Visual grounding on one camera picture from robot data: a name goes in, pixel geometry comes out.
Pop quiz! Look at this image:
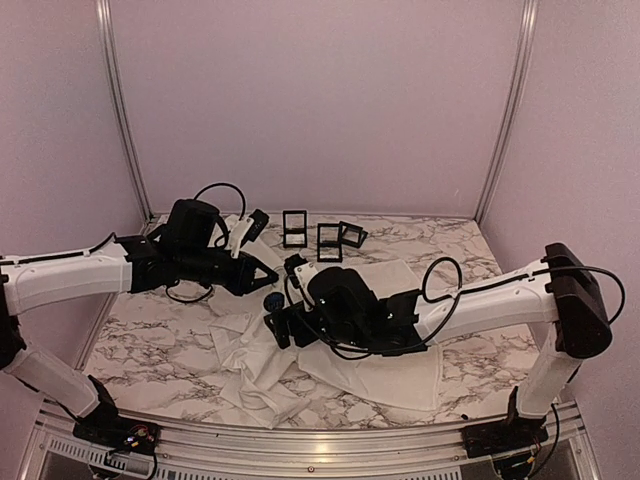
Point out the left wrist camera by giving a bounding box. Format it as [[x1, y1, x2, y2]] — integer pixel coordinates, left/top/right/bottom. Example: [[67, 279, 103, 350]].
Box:
[[226, 209, 270, 259]]

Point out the left aluminium corner post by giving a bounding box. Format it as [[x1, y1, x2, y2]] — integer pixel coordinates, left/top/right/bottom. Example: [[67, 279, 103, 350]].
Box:
[[96, 0, 153, 223]]

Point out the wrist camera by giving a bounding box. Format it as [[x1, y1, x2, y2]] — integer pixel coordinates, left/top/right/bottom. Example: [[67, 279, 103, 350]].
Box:
[[226, 209, 270, 259], [284, 254, 319, 300]]

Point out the blue round brooch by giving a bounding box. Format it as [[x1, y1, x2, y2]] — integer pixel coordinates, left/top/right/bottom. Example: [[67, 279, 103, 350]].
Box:
[[263, 292, 285, 313]]

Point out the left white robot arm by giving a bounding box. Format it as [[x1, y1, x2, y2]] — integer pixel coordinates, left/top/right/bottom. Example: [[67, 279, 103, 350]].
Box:
[[1, 199, 279, 445]]

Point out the aluminium front rail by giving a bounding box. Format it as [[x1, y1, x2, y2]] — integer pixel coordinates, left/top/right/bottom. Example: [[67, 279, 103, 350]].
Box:
[[19, 399, 604, 480]]

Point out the black display frame middle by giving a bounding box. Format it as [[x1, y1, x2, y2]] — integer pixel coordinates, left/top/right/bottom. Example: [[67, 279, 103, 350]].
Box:
[[316, 223, 343, 263]]

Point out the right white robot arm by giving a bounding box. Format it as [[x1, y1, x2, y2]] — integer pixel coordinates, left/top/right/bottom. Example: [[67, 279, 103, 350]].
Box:
[[263, 243, 614, 448]]

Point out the aluminium corner post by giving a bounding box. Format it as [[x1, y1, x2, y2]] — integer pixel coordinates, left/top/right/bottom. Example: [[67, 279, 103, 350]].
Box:
[[474, 0, 539, 226], [96, 0, 153, 223]]

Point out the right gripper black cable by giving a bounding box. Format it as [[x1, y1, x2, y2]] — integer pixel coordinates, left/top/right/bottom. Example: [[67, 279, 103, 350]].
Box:
[[422, 256, 464, 306]]

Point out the black display frame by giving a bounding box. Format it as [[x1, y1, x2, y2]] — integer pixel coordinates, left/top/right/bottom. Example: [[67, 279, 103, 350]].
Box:
[[316, 223, 343, 263], [282, 210, 308, 249], [339, 221, 368, 249]]

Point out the black display frame left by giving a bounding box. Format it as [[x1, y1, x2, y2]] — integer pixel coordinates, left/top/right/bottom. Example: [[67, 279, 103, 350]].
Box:
[[282, 210, 308, 249]]

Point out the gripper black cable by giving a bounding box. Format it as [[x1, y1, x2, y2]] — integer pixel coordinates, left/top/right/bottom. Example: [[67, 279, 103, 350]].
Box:
[[192, 181, 247, 221], [422, 256, 464, 306]]

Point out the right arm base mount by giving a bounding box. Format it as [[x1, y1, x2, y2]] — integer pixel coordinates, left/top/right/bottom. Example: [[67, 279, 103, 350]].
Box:
[[461, 387, 549, 458]]

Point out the white button shirt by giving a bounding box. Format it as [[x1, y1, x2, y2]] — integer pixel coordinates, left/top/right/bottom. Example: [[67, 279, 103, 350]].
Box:
[[207, 212, 444, 431]]

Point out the black display frame right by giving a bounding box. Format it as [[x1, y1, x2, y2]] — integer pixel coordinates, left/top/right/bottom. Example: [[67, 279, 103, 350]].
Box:
[[339, 221, 368, 249]]

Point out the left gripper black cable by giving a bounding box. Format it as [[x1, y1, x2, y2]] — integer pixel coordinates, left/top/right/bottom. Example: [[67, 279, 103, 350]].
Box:
[[192, 181, 247, 221]]

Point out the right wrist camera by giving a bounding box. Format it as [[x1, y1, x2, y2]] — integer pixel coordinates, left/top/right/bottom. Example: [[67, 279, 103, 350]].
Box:
[[284, 254, 319, 300]]

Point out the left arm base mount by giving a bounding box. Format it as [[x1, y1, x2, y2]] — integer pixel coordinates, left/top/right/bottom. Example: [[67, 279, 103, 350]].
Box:
[[73, 391, 160, 456]]

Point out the right aluminium corner post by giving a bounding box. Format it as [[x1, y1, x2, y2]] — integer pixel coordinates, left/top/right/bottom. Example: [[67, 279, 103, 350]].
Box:
[[474, 0, 539, 226]]

